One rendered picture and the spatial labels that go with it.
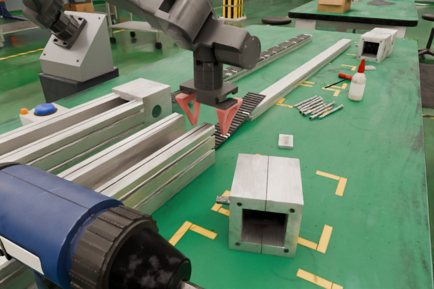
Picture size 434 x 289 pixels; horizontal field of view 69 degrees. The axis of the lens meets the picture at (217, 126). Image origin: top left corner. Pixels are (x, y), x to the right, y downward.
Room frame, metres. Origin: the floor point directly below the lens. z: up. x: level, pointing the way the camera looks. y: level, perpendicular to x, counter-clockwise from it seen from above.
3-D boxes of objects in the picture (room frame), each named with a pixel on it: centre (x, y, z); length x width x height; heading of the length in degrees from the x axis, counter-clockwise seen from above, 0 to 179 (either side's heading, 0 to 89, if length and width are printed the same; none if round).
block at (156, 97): (0.69, 0.19, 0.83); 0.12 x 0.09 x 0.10; 55
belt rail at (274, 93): (1.10, -0.34, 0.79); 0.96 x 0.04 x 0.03; 145
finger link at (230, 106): (0.57, 0.00, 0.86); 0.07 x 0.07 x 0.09; 56
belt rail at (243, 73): (1.21, -0.19, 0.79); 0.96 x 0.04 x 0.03; 145
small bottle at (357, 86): (0.84, -0.40, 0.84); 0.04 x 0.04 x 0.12
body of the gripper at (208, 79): (0.58, 0.02, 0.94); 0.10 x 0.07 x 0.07; 56
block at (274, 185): (0.35, -0.06, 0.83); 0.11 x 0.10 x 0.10; 80
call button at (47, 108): (0.62, 0.38, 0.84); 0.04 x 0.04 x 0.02
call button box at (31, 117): (0.62, 0.37, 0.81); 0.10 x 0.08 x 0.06; 55
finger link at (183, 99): (0.60, 0.04, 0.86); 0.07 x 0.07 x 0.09; 56
